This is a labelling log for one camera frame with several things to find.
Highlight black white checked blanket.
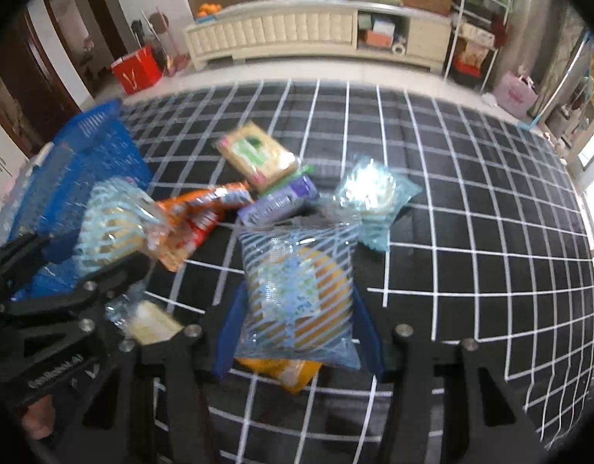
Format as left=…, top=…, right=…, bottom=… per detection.
left=118, top=80, right=594, bottom=464

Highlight white metal shelf rack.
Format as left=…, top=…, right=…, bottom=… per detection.
left=442, top=0, right=513, bottom=92

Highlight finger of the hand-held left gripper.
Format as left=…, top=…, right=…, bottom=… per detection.
left=0, top=254, right=154, bottom=350
left=0, top=232, right=54, bottom=280

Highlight clear bun packet light-blue stripes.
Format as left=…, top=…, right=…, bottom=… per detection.
left=77, top=178, right=176, bottom=272

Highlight blue plastic basket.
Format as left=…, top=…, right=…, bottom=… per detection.
left=0, top=99, right=156, bottom=301

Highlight light-blue clear pastry packet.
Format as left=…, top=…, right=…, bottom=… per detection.
left=321, top=155, right=423, bottom=252

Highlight clear packet with white cake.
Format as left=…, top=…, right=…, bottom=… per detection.
left=106, top=295, right=184, bottom=347

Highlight purple chewing gum pack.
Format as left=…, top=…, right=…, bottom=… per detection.
left=236, top=174, right=322, bottom=227

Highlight pink gift bag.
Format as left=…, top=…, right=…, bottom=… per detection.
left=493, top=70, right=539, bottom=119

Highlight yellow snack packet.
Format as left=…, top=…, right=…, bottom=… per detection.
left=236, top=358, right=324, bottom=394

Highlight beige cracker packet green ends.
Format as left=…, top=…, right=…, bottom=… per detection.
left=216, top=122, right=314, bottom=192

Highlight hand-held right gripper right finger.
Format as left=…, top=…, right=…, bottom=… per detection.
left=352, top=284, right=555, bottom=464

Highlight orange-red snack bag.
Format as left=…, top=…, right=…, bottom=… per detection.
left=149, top=181, right=255, bottom=272

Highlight brown wooden door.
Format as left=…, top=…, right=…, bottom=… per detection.
left=14, top=0, right=129, bottom=117

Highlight red paper bag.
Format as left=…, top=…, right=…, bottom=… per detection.
left=110, top=46, right=163, bottom=96

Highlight blue striped bun packet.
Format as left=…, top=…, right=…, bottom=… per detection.
left=233, top=220, right=363, bottom=369

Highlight white tv cabinet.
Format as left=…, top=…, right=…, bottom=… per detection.
left=183, top=0, right=455, bottom=75

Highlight person's left hand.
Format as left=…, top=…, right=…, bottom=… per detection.
left=23, top=395, right=58, bottom=441

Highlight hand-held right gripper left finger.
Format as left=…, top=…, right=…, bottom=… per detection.
left=60, top=283, right=252, bottom=464

